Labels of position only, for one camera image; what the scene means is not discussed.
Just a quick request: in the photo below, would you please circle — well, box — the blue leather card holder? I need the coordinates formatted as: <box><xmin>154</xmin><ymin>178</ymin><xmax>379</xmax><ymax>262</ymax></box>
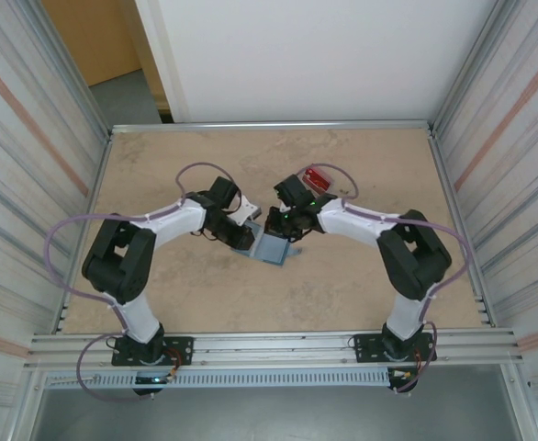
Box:
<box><xmin>230</xmin><ymin>219</ymin><xmax>305</xmax><ymax>268</ymax></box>

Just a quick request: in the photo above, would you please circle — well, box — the clear plastic box with red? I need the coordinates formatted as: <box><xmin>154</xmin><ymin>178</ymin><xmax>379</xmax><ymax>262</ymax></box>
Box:
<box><xmin>303</xmin><ymin>164</ymin><xmax>334</xmax><ymax>194</ymax></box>

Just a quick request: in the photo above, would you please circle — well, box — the small green-lit circuit board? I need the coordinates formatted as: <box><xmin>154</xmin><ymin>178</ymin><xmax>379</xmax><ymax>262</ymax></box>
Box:
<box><xmin>134</xmin><ymin>374</ymin><xmax>174</xmax><ymax>386</ymax></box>

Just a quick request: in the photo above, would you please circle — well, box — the wooden door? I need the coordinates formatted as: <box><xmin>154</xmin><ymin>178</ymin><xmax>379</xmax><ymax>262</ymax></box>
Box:
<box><xmin>41</xmin><ymin>0</ymin><xmax>167</xmax><ymax>111</ymax></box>

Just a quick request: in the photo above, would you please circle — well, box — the aluminium table edge rail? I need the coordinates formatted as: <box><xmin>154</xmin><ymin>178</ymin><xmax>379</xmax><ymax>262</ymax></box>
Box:
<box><xmin>426</xmin><ymin>128</ymin><xmax>499</xmax><ymax>330</ymax></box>
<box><xmin>110</xmin><ymin>119</ymin><xmax>435</xmax><ymax>135</ymax></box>
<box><xmin>57</xmin><ymin>130</ymin><xmax>114</xmax><ymax>334</ymax></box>

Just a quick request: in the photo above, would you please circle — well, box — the long aluminium mounting rail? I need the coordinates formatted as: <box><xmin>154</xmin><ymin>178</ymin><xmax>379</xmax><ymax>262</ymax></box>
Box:
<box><xmin>25</xmin><ymin>326</ymin><xmax>525</xmax><ymax>370</ymax></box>

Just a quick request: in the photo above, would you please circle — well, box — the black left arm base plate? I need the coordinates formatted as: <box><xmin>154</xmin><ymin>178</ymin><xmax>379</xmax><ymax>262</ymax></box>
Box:
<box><xmin>111</xmin><ymin>336</ymin><xmax>195</xmax><ymax>368</ymax></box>

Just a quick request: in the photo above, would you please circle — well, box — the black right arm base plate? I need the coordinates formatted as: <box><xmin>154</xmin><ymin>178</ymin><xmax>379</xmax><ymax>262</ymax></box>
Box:
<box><xmin>350</xmin><ymin>331</ymin><xmax>437</xmax><ymax>365</ymax></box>

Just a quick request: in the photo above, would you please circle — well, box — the slotted grey cable duct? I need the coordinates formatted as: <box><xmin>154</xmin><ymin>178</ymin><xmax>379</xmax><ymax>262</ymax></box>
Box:
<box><xmin>43</xmin><ymin>369</ymin><xmax>392</xmax><ymax>390</ymax></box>

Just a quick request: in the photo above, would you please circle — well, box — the aluminium frame post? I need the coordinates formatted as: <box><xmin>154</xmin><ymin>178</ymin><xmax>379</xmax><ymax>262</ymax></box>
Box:
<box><xmin>39</xmin><ymin>0</ymin><xmax>114</xmax><ymax>134</ymax></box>
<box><xmin>432</xmin><ymin>0</ymin><xmax>504</xmax><ymax>130</ymax></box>

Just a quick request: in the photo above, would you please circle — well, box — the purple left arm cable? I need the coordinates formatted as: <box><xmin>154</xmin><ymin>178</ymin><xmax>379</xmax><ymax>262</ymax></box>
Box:
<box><xmin>42</xmin><ymin>162</ymin><xmax>239</xmax><ymax>404</ymax></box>

